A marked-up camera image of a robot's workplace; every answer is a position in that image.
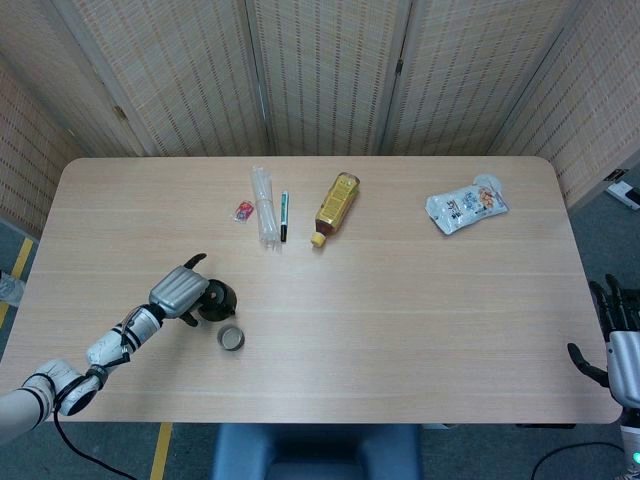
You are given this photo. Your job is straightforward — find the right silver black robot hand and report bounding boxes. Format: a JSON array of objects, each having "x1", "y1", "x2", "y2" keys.
[{"x1": 567, "y1": 273, "x2": 640, "y2": 409}]

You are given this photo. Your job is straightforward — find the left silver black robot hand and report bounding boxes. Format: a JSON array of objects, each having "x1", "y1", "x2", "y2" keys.
[{"x1": 148, "y1": 253, "x2": 211, "y2": 328}]

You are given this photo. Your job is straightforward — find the black teapot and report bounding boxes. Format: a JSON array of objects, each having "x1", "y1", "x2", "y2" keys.
[{"x1": 198, "y1": 278, "x2": 238, "y2": 322}]

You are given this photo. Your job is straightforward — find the blue robot base seat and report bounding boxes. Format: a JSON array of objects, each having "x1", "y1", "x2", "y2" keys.
[{"x1": 211, "y1": 423, "x2": 424, "y2": 480}]

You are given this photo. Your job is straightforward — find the small grey cup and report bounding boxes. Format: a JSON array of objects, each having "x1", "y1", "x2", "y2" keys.
[{"x1": 216, "y1": 324, "x2": 247, "y2": 352}]

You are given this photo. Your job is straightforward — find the clear plastic straw bundle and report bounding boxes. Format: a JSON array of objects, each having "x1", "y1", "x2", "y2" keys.
[{"x1": 250, "y1": 165, "x2": 281, "y2": 254}]

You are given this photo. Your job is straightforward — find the green black marker pen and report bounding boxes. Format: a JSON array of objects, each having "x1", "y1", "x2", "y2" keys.
[{"x1": 279, "y1": 190, "x2": 291, "y2": 245}]

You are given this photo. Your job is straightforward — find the yellow floor tape strip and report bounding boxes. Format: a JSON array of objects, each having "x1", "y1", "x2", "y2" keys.
[
  {"x1": 0, "y1": 238, "x2": 35, "y2": 332},
  {"x1": 149, "y1": 422, "x2": 174, "y2": 480}
]

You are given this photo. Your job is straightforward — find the white power strip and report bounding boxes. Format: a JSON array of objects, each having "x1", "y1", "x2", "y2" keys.
[{"x1": 605, "y1": 182, "x2": 640, "y2": 210}]

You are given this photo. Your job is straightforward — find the yellow tea bottle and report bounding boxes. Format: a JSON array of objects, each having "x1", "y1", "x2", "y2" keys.
[{"x1": 310, "y1": 171, "x2": 362, "y2": 248}]

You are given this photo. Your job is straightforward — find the woven folding screen panel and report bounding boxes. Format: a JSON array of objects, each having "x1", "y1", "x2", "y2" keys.
[
  {"x1": 49, "y1": 0, "x2": 276, "y2": 157},
  {"x1": 0, "y1": 52, "x2": 86, "y2": 239},
  {"x1": 0, "y1": 0, "x2": 151, "y2": 157},
  {"x1": 379, "y1": 0, "x2": 586, "y2": 157},
  {"x1": 494, "y1": 0, "x2": 640, "y2": 209},
  {"x1": 244, "y1": 0, "x2": 416, "y2": 157}
]

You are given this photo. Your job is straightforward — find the white snack pouch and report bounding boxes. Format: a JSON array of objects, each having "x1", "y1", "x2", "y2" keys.
[{"x1": 425, "y1": 173, "x2": 511, "y2": 235}]

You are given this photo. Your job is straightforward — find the black floor cable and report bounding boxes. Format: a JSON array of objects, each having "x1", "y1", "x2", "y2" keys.
[{"x1": 530, "y1": 440, "x2": 625, "y2": 480}]

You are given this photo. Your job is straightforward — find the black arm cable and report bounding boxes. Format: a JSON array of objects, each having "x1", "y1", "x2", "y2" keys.
[{"x1": 52, "y1": 412, "x2": 139, "y2": 480}]

